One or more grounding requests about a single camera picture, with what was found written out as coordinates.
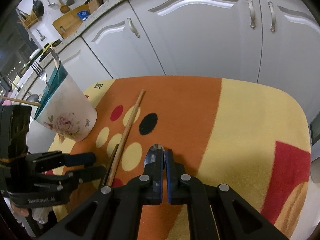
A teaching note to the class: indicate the dark chopstick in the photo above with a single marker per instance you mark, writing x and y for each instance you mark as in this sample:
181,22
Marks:
111,160

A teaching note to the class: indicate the black frying pan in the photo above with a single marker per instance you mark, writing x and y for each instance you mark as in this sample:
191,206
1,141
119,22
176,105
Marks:
38,7

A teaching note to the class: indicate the wooden knife block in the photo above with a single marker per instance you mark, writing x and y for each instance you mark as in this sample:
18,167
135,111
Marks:
96,3

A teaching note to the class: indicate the person's left hand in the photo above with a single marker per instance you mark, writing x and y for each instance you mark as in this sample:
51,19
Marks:
41,215

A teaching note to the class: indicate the white cabinet door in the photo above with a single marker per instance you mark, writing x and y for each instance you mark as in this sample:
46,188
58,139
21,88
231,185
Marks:
200,42
130,55
87,62
292,55

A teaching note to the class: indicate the black pot with yellow lid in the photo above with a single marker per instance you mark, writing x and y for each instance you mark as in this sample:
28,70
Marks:
51,50

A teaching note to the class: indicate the white dish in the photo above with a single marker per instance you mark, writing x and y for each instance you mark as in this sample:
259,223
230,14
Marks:
35,54

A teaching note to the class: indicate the orange yellow printed blanket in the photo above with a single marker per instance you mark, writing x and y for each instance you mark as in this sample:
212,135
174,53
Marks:
237,130

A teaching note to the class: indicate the metal spatula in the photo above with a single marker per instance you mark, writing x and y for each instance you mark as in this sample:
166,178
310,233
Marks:
70,2

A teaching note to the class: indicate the wooden spatula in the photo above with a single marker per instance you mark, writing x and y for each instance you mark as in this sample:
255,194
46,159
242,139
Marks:
64,8

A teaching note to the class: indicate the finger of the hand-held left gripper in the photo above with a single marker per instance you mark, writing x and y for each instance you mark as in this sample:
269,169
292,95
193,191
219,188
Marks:
90,173
80,158

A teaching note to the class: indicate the wooden cutting board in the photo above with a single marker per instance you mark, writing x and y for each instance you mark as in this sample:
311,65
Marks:
66,25
80,8

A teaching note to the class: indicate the light wooden chopstick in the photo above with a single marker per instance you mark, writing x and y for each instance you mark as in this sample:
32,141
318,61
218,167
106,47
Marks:
130,122

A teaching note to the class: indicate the metal spoon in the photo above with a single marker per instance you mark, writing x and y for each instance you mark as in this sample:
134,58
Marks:
156,148
32,98

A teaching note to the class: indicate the white floral utensil cup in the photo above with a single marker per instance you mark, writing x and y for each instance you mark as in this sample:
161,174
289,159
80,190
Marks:
72,110

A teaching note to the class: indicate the metal ladle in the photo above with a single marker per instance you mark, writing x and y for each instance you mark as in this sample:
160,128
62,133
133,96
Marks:
50,1

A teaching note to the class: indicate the wooden wall utensil rack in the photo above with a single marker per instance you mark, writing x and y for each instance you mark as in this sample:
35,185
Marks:
30,21

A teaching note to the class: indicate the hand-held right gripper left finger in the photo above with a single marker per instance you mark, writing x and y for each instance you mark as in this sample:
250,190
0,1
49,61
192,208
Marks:
160,182

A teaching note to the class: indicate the blue white packet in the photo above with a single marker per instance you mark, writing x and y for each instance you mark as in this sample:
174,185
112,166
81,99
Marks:
83,15

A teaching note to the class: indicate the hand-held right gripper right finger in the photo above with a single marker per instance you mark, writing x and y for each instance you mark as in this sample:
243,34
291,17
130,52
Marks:
170,180

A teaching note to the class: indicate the metal fork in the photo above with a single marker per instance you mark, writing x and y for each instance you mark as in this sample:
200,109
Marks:
40,72

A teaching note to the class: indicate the grey metal utensil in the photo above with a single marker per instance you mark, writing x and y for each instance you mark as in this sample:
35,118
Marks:
53,54

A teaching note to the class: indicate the brown wooden chopstick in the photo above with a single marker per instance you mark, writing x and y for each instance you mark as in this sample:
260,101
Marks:
15,100

